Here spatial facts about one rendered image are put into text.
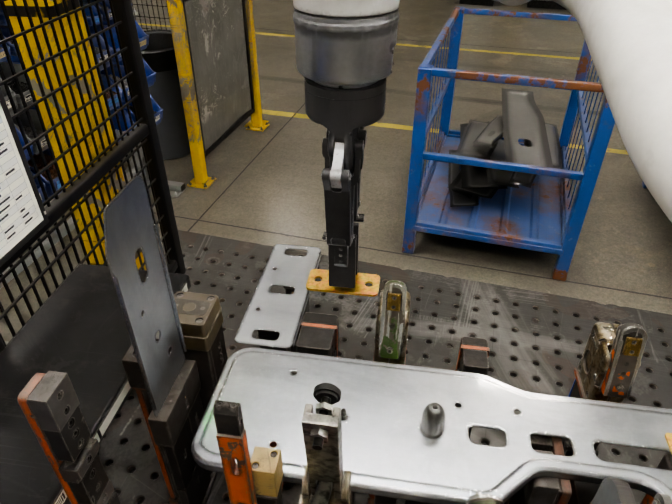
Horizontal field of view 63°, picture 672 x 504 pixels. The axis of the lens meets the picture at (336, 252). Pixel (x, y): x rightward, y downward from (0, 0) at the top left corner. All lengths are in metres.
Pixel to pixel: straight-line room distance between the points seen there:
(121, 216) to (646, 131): 0.55
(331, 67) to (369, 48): 0.03
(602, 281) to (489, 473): 2.20
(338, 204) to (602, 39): 0.26
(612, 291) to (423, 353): 1.67
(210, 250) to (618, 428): 1.19
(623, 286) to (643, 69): 2.62
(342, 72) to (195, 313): 0.54
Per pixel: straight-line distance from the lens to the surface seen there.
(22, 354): 0.99
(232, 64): 3.84
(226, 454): 0.65
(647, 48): 0.35
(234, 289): 1.52
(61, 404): 0.68
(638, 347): 0.91
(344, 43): 0.47
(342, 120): 0.50
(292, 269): 1.07
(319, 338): 0.96
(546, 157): 2.81
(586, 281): 2.89
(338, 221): 0.53
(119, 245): 0.69
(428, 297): 1.49
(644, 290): 2.96
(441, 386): 0.87
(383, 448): 0.80
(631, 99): 0.33
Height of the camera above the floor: 1.66
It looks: 36 degrees down
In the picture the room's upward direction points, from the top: straight up
